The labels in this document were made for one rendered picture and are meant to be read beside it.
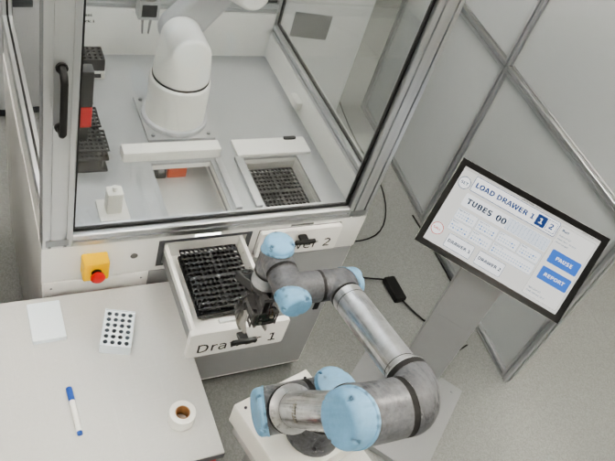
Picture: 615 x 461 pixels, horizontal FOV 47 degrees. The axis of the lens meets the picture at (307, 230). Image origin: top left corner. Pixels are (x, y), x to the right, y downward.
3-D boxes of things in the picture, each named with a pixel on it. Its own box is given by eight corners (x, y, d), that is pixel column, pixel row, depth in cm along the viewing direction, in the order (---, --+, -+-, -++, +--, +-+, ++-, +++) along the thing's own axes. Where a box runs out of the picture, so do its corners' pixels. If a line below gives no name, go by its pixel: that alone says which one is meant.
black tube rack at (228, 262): (253, 314, 207) (258, 300, 202) (196, 323, 199) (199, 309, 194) (231, 257, 219) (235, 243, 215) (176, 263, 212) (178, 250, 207)
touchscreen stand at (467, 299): (418, 482, 277) (547, 334, 207) (322, 418, 285) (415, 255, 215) (459, 394, 312) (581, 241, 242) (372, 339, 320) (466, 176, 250)
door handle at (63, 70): (69, 144, 160) (71, 76, 147) (57, 145, 159) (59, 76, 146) (66, 131, 163) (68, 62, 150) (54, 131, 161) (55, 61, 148)
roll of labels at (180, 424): (177, 436, 182) (179, 429, 179) (162, 416, 185) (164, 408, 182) (199, 423, 186) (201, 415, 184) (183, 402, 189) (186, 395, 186)
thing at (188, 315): (275, 334, 204) (280, 322, 200) (189, 349, 193) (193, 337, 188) (233, 233, 227) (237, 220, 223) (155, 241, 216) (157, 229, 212)
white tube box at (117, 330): (129, 355, 195) (131, 348, 192) (98, 352, 193) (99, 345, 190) (134, 319, 203) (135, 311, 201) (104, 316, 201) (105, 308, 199)
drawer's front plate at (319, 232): (333, 248, 237) (343, 225, 229) (253, 258, 224) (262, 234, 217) (331, 244, 238) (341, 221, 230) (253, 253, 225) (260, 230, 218)
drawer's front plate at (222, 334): (281, 341, 205) (290, 319, 197) (185, 359, 192) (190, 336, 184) (279, 336, 206) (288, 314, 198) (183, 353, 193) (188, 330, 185)
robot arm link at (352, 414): (302, 425, 176) (426, 440, 128) (246, 437, 169) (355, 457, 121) (295, 378, 178) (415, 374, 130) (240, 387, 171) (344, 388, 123)
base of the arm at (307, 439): (350, 437, 187) (362, 418, 180) (310, 467, 177) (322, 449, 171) (313, 395, 193) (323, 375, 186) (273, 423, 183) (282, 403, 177)
